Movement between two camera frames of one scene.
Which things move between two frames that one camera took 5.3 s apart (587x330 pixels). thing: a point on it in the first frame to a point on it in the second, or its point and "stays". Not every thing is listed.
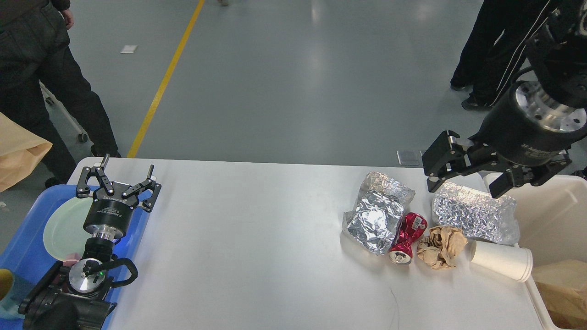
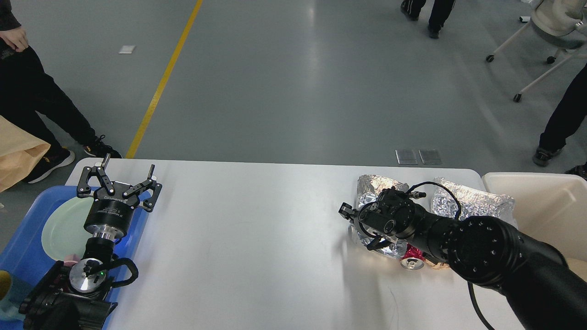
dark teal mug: [9, 305] stays
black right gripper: [527, 128] to [370, 218]
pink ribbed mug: [71, 259] stays
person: [501, 33] to [440, 10]
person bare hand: [68, 18] to [16, 38]
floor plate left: [409, 157] stays
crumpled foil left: [373, 222] stays
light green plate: [63, 233] stays
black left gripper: [109, 217] stays
